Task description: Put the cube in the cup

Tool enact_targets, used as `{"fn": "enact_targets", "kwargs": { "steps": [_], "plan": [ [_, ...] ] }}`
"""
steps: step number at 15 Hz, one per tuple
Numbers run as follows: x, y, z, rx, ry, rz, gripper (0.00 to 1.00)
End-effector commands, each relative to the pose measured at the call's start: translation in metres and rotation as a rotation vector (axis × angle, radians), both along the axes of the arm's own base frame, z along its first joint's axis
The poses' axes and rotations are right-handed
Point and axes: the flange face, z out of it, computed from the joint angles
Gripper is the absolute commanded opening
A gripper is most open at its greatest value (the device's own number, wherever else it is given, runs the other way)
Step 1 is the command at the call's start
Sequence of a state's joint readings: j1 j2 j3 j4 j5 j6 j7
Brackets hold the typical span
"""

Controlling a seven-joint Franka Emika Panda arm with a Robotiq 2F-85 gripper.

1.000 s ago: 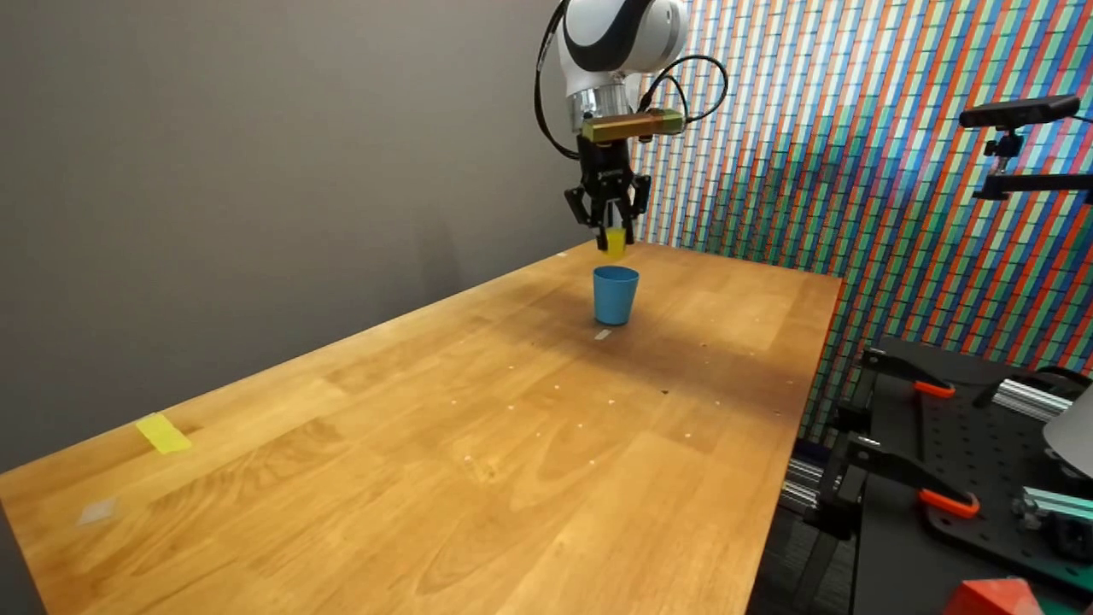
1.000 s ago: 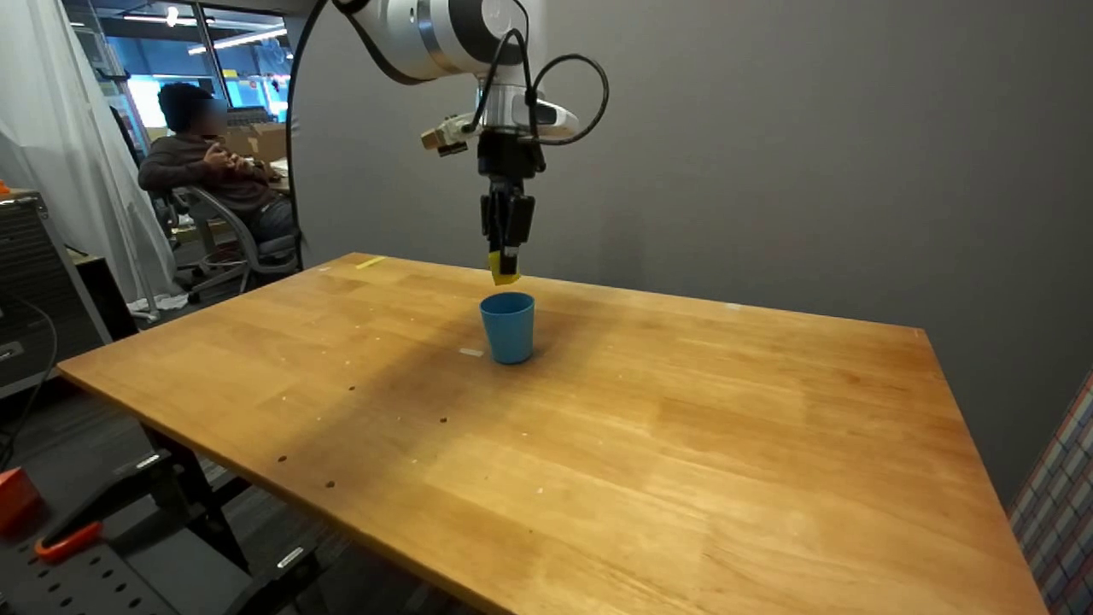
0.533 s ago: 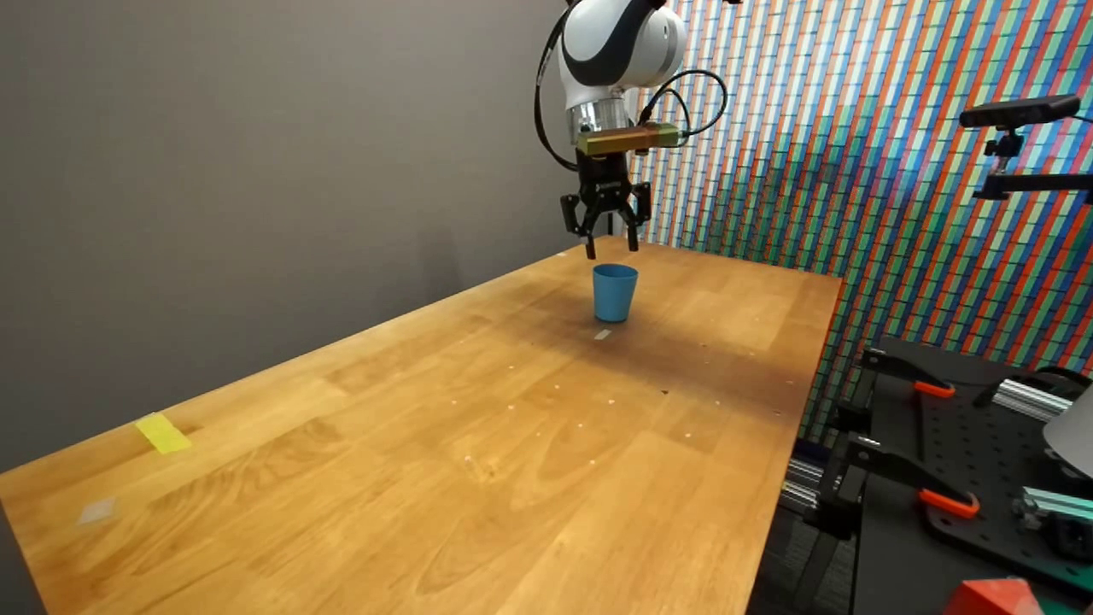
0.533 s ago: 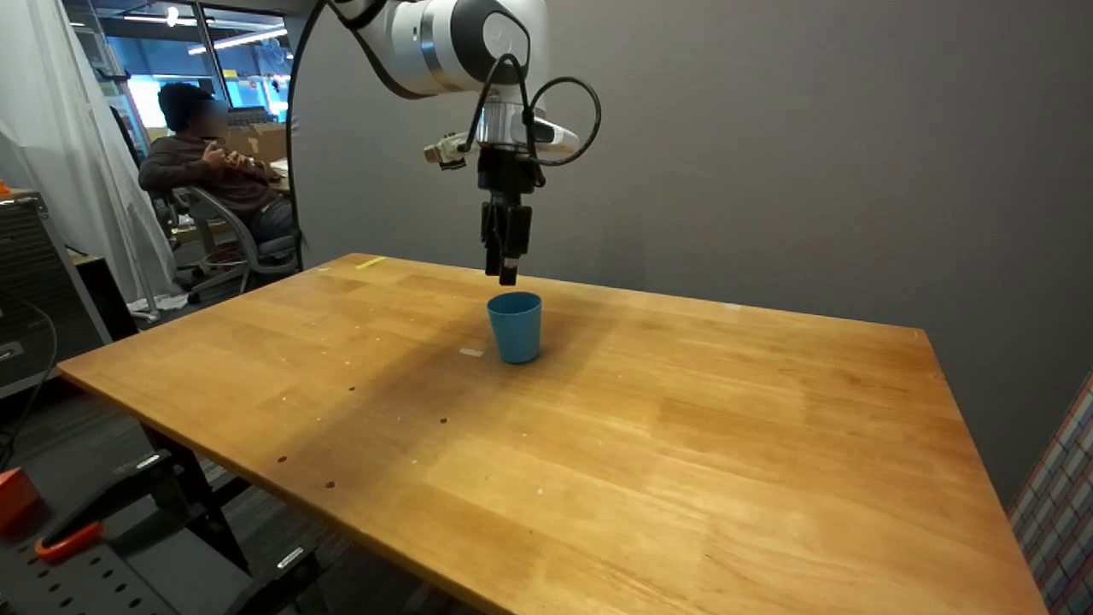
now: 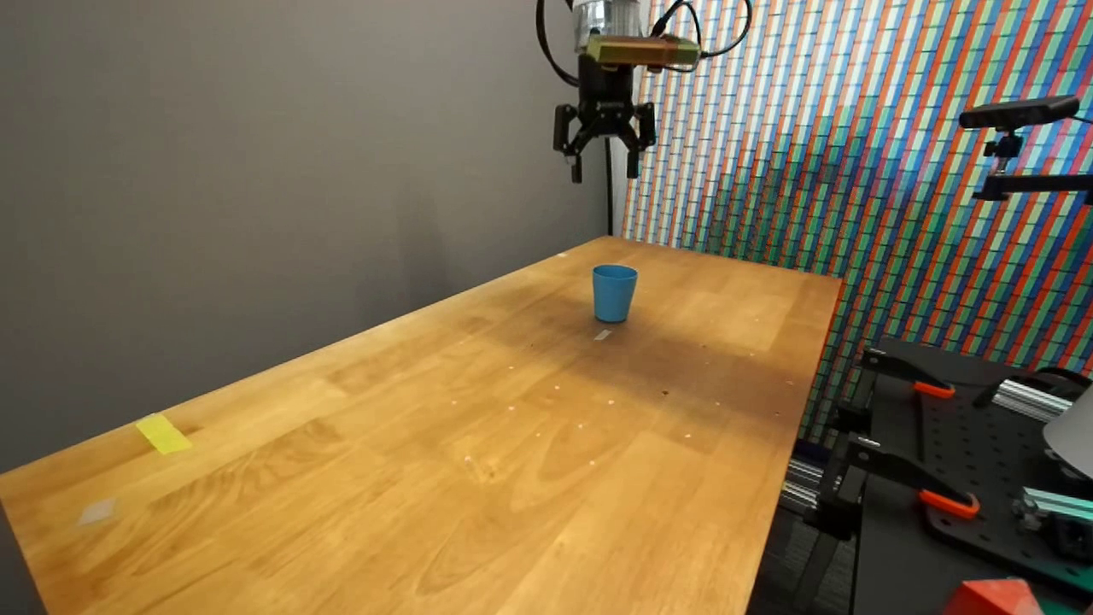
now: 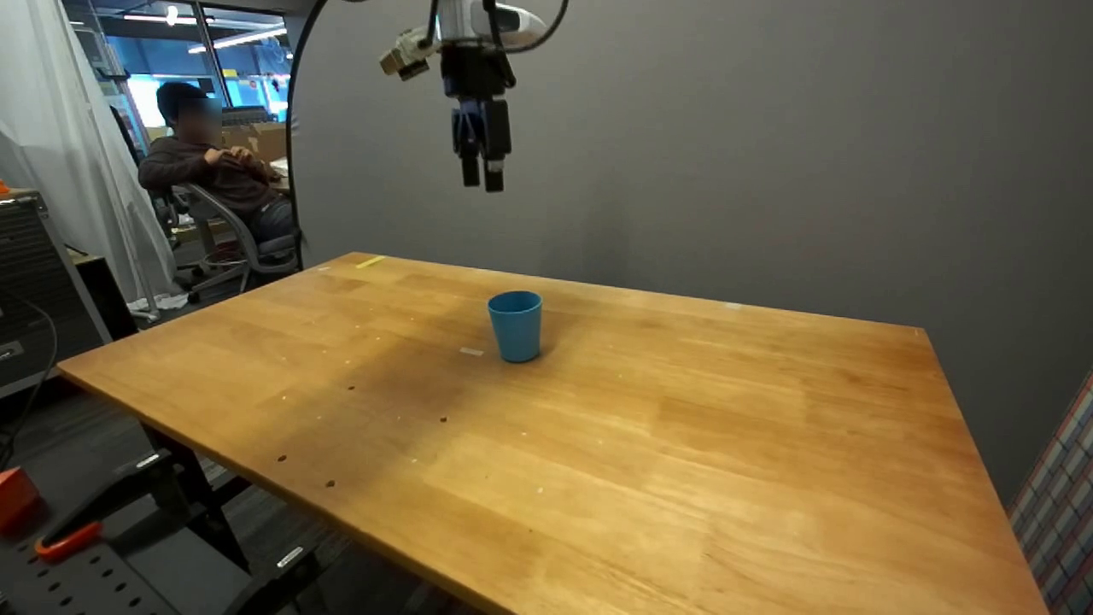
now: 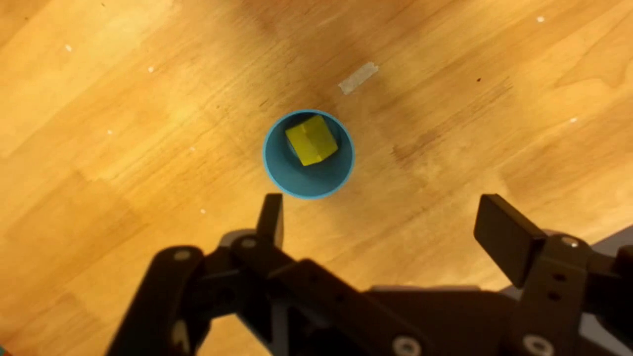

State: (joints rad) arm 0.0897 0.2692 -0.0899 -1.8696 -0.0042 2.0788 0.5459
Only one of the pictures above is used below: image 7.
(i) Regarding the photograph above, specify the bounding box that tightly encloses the blue plastic cup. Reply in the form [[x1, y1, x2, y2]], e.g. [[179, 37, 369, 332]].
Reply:
[[262, 108, 359, 201]]

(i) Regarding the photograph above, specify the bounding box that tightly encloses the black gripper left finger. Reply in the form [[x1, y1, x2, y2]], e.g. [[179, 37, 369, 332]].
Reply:
[[105, 191, 438, 356]]

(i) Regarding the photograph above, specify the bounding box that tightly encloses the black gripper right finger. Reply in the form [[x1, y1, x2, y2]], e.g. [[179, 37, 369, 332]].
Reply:
[[473, 191, 633, 356]]

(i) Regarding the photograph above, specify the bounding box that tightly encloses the yellow cube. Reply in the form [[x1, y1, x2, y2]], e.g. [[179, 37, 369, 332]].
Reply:
[[285, 114, 341, 168]]

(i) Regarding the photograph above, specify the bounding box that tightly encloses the clear tape piece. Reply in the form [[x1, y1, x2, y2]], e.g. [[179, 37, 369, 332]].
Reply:
[[337, 61, 382, 96]]

